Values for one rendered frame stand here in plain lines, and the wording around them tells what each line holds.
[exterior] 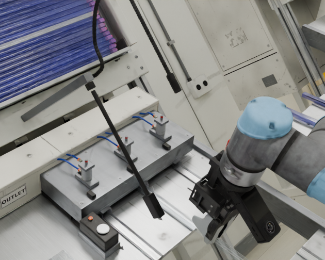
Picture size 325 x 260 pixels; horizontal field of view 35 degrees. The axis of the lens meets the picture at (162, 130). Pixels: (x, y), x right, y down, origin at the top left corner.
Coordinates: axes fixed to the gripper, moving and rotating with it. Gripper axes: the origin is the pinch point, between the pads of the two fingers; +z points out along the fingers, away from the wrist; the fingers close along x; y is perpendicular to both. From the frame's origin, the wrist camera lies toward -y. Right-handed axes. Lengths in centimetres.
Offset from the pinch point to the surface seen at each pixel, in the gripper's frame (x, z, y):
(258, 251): -147, 190, 13
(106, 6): -22, -10, 61
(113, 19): -22, -8, 57
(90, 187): 12.2, -0.6, 24.2
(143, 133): -8.3, 1.0, 29.3
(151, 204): 12.6, -12.8, 9.2
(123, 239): 12.6, 3.6, 12.6
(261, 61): -96, 30, 45
